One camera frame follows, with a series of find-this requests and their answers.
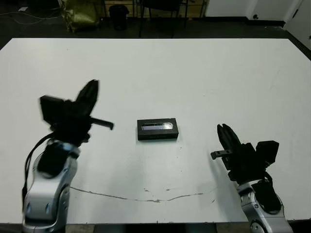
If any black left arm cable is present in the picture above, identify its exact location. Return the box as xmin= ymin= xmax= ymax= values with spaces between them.
xmin=21 ymin=133 xmax=55 ymax=214

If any yellowish plastic sack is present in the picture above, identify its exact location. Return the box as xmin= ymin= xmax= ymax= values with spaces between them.
xmin=60 ymin=0 xmax=102 ymax=33

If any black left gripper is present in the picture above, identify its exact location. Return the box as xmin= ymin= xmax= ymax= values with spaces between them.
xmin=48 ymin=79 xmax=114 ymax=146

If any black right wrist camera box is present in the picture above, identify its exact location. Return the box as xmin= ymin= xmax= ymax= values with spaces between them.
xmin=255 ymin=140 xmax=280 ymax=168

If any black mesh office chair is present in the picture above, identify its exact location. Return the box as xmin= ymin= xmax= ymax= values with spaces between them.
xmin=138 ymin=0 xmax=190 ymax=38

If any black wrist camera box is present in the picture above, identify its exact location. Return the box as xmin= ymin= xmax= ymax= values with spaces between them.
xmin=255 ymin=140 xmax=280 ymax=168
xmin=38 ymin=95 xmax=66 ymax=126

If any black box lid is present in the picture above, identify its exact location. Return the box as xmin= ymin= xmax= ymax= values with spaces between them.
xmin=136 ymin=117 xmax=180 ymax=141

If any white floor cable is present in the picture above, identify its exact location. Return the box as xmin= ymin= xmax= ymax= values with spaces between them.
xmin=0 ymin=11 xmax=63 ymax=25

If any black waste bin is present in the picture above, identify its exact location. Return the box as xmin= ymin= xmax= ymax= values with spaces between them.
xmin=108 ymin=4 xmax=130 ymax=31

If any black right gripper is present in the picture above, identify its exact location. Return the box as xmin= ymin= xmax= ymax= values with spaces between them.
xmin=210 ymin=123 xmax=268 ymax=185

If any white door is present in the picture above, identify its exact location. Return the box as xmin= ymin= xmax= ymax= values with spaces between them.
xmin=283 ymin=0 xmax=311 ymax=53

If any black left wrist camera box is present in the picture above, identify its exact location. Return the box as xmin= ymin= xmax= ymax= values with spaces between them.
xmin=38 ymin=95 xmax=66 ymax=126

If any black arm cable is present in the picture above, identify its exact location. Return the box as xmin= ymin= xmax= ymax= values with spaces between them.
xmin=21 ymin=133 xmax=55 ymax=214
xmin=261 ymin=169 xmax=274 ymax=185

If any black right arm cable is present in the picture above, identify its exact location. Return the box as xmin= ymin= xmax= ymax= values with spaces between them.
xmin=261 ymin=169 xmax=274 ymax=185

